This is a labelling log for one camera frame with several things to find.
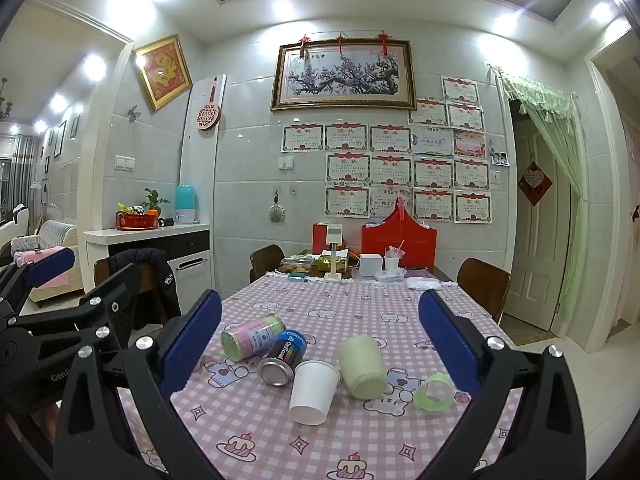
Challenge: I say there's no group of award certificates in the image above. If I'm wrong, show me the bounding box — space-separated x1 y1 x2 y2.
280 76 493 225

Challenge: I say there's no red fruit basket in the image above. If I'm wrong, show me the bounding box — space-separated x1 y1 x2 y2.
115 203 160 231

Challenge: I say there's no beige sofa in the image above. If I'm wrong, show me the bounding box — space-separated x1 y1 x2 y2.
9 219 86 307

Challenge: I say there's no brown wooden chair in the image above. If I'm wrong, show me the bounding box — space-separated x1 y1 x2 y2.
93 257 168 326
456 257 512 324
249 244 286 284

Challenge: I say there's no black jacket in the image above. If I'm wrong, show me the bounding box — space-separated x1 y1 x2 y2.
107 248 182 329

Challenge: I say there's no grey window curtain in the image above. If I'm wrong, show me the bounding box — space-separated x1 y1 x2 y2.
0 132 37 222

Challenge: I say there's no white paper cup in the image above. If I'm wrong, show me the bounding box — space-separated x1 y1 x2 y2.
289 360 341 425

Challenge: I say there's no dark blue can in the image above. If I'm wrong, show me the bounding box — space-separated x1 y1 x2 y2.
257 330 307 389

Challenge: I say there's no white cup with straws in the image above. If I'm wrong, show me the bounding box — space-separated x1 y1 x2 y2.
383 242 406 274

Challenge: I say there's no clear food container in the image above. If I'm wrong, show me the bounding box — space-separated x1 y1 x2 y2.
279 255 316 281

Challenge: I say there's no white door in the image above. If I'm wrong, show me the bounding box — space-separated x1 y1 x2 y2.
509 114 572 332

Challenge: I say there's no pale green mug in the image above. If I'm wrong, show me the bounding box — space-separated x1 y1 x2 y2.
337 336 389 401

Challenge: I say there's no framed plum blossom picture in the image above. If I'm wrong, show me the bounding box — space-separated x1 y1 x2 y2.
270 38 418 112

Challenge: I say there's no pink and green can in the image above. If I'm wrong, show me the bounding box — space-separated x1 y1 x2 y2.
220 313 287 362

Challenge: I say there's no pink cloth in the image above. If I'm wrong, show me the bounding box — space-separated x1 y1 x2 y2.
14 246 77 289

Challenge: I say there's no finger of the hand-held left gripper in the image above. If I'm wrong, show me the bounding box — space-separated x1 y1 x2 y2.
0 247 77 322
16 262 144 356

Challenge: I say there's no white plastic bag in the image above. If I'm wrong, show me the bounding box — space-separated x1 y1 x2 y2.
406 274 445 292

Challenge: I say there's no red box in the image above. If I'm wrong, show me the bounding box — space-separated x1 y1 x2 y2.
312 223 347 252

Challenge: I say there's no green potted plant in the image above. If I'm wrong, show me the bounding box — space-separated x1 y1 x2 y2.
142 188 171 217

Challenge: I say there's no white phone stand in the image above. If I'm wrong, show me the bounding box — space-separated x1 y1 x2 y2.
323 225 347 281

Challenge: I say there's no hanging grey brush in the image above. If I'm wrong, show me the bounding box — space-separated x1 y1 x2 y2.
267 189 285 224

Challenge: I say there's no green tape roll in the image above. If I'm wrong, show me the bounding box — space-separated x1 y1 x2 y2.
413 372 457 412

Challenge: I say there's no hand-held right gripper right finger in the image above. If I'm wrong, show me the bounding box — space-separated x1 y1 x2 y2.
418 289 587 480

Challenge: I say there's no red gift bag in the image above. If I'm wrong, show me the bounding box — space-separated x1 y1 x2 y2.
361 197 438 269

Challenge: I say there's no pink checked tablecloth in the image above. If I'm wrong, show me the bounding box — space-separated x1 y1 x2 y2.
117 267 526 480

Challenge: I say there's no white square box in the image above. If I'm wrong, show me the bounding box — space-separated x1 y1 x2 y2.
359 254 385 281

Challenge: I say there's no green lace curtain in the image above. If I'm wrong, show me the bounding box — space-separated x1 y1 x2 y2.
499 74 589 332

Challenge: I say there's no red round fan ornament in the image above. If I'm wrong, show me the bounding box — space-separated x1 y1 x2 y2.
196 76 223 131

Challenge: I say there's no gold framed red picture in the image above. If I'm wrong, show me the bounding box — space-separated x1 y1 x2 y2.
132 34 194 113

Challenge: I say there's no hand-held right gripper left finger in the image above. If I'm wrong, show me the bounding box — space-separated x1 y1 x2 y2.
52 289 223 480

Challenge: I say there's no red diamond door decoration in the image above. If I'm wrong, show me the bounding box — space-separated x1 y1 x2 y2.
517 161 554 207

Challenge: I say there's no white sideboard cabinet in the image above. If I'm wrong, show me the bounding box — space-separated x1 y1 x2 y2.
83 223 211 306

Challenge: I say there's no tall white panel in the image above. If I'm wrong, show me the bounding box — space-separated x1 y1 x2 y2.
179 73 227 226

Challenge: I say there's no blue and white humidifier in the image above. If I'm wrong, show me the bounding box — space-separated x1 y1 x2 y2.
174 184 201 225

